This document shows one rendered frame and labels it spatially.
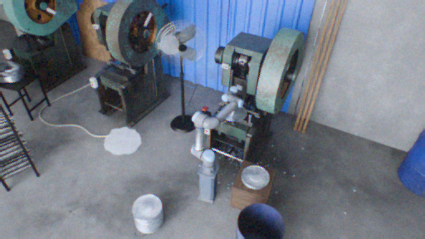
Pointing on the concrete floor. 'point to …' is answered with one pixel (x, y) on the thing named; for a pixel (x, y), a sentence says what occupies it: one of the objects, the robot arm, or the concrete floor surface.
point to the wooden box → (241, 197)
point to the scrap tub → (260, 222)
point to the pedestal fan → (182, 123)
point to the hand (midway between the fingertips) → (230, 115)
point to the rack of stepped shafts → (12, 149)
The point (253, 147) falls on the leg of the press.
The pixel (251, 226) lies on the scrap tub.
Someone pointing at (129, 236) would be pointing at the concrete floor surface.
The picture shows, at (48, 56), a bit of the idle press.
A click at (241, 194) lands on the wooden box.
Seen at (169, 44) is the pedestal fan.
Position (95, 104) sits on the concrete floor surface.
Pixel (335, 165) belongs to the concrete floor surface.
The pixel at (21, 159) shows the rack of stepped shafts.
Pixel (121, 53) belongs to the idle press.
